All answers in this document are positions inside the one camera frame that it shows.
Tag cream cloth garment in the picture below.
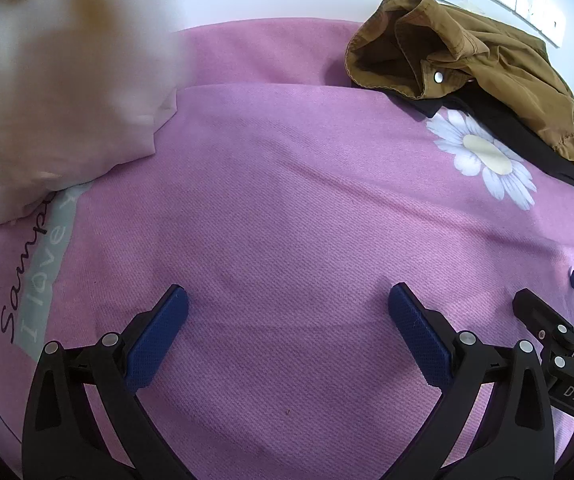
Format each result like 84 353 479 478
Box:
0 0 188 231

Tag brown jacket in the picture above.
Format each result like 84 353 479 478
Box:
344 0 574 186

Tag pink daisy print blanket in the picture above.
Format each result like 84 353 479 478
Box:
0 17 574 480

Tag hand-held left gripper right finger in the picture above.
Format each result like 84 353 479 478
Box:
388 282 560 480

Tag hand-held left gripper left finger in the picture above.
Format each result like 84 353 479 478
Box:
21 284 198 480

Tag black buttoned cardigan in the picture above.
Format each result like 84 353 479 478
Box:
392 85 574 193

